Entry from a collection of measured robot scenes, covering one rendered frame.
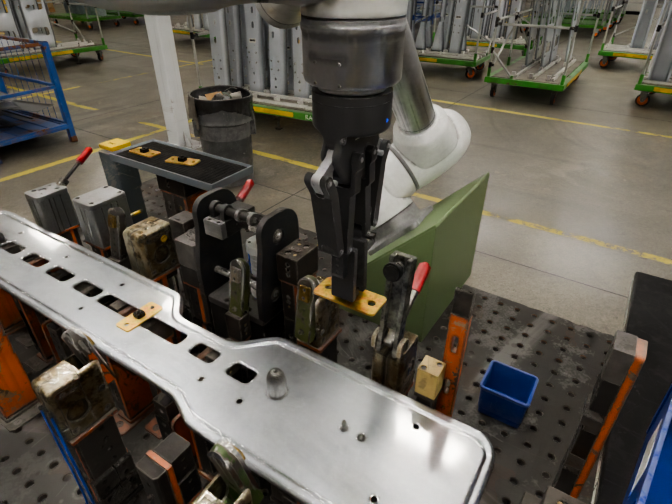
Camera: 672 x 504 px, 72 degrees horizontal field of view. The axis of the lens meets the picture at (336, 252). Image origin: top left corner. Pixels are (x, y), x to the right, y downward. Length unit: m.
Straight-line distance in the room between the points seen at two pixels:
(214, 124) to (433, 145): 2.62
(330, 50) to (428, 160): 0.94
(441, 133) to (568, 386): 0.71
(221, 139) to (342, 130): 3.36
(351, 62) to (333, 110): 0.05
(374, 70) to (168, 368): 0.62
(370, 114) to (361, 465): 0.47
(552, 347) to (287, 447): 0.88
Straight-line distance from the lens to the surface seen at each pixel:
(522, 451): 1.15
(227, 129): 3.74
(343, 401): 0.77
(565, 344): 1.43
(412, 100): 1.20
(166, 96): 4.81
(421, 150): 1.29
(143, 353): 0.90
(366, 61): 0.40
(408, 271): 0.69
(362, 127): 0.42
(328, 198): 0.43
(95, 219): 1.22
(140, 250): 1.11
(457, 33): 8.32
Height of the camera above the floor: 1.59
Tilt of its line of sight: 32 degrees down
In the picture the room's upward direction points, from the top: straight up
